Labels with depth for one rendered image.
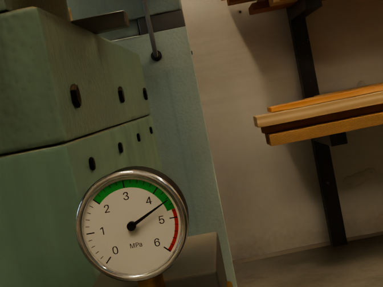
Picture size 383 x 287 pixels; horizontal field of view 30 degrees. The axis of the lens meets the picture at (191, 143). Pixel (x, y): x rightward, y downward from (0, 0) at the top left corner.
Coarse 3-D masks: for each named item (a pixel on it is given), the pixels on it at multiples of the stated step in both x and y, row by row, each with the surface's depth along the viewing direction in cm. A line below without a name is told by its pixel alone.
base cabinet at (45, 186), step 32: (128, 128) 76; (0, 160) 46; (32, 160) 46; (64, 160) 46; (96, 160) 55; (128, 160) 71; (160, 160) 103; (0, 192) 46; (32, 192) 46; (64, 192) 46; (0, 224) 46; (32, 224) 46; (64, 224) 46; (0, 256) 46; (32, 256) 46; (64, 256) 46
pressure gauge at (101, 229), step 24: (144, 168) 41; (96, 192) 40; (120, 192) 40; (144, 192) 39; (168, 192) 39; (96, 216) 40; (120, 216) 40; (168, 216) 39; (96, 240) 40; (120, 240) 40; (144, 240) 40; (168, 240) 40; (96, 264) 40; (120, 264) 40; (144, 264) 40; (168, 264) 39
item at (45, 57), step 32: (0, 32) 45; (32, 32) 45; (64, 32) 52; (0, 64) 46; (32, 64) 45; (64, 64) 50; (96, 64) 63; (128, 64) 87; (0, 96) 46; (32, 96) 46; (64, 96) 48; (96, 96) 60; (128, 96) 81; (0, 128) 46; (32, 128) 46; (64, 128) 46; (96, 128) 57
